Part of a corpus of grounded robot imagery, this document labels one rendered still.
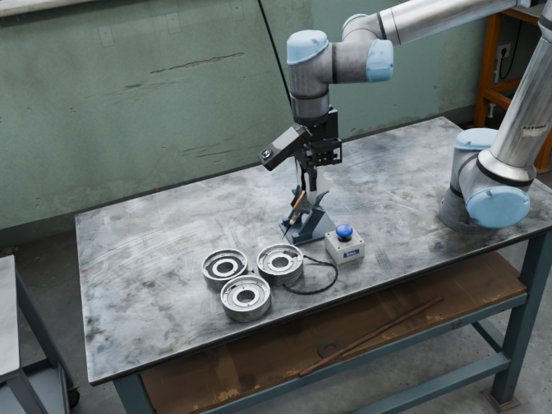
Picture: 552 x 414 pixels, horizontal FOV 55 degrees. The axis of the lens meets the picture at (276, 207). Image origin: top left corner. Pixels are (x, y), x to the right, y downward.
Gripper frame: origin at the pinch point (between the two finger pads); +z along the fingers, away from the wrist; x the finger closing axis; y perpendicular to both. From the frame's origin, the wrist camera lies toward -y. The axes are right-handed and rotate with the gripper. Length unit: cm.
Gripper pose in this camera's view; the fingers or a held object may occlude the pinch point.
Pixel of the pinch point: (306, 196)
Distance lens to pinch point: 116.4
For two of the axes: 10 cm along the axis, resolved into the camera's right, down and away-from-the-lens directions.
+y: 9.4, -2.6, 2.1
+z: 0.9, 8.1, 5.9
